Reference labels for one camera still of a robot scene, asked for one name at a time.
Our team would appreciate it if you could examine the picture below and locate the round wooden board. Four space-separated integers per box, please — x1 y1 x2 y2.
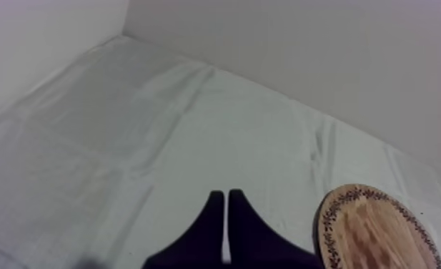
316 183 441 269

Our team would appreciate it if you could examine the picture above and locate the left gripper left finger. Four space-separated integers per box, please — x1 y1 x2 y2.
142 190 226 269

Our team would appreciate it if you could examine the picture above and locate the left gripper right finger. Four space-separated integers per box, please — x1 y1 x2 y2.
227 188 324 269

